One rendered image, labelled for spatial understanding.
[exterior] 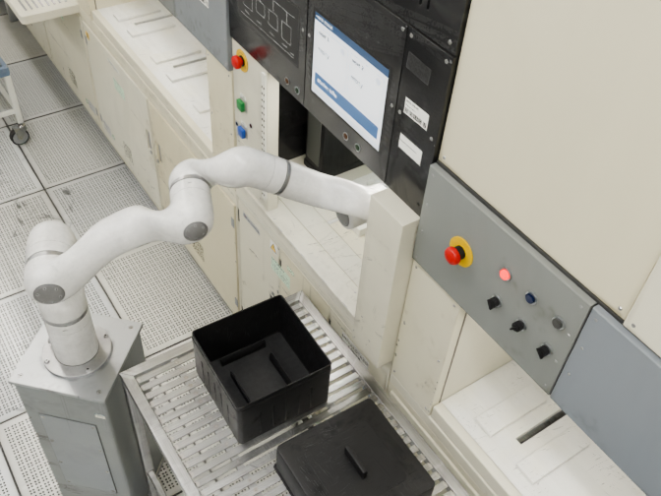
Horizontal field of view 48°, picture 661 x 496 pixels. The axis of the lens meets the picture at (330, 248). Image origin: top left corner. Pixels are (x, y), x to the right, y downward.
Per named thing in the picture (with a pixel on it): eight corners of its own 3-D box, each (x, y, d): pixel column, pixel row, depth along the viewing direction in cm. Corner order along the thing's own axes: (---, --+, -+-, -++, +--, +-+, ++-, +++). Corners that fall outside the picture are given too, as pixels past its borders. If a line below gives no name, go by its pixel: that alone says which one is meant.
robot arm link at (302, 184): (305, 160, 170) (406, 197, 186) (274, 157, 184) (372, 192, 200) (294, 198, 170) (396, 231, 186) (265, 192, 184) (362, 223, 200)
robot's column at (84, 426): (62, 507, 255) (6, 381, 201) (95, 436, 275) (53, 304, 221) (139, 524, 253) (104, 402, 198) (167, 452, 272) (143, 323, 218)
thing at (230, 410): (280, 331, 219) (280, 292, 207) (330, 401, 203) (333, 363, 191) (194, 369, 208) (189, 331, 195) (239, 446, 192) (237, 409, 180)
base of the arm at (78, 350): (30, 371, 204) (13, 330, 191) (61, 319, 217) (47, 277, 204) (95, 385, 202) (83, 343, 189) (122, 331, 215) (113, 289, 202)
